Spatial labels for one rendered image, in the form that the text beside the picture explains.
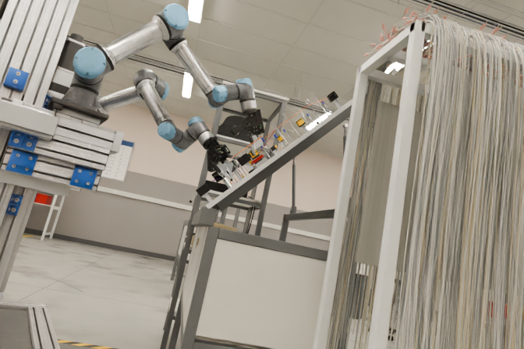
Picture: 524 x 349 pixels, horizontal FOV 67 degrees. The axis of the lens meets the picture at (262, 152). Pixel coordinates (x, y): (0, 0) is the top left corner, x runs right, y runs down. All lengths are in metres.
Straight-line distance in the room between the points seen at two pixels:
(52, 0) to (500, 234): 1.95
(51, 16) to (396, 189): 1.68
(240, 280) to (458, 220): 0.79
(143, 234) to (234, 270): 7.90
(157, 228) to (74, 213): 1.80
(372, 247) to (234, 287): 0.52
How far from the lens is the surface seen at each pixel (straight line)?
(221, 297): 1.53
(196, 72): 1.95
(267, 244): 1.53
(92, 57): 1.72
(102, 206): 9.47
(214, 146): 1.86
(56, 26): 2.09
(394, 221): 1.01
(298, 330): 1.61
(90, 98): 1.83
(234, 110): 3.44
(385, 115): 1.46
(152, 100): 1.99
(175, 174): 9.43
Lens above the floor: 0.78
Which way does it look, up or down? 13 degrees up
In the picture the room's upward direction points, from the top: 12 degrees clockwise
